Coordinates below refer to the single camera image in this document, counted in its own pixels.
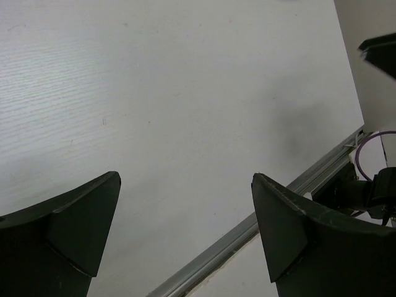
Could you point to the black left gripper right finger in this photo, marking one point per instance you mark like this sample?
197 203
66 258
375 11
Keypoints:
312 250

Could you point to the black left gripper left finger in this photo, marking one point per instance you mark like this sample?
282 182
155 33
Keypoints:
55 247

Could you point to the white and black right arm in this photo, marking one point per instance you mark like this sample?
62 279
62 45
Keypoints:
380 52

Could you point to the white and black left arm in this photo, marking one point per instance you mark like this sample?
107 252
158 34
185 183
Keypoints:
368 191

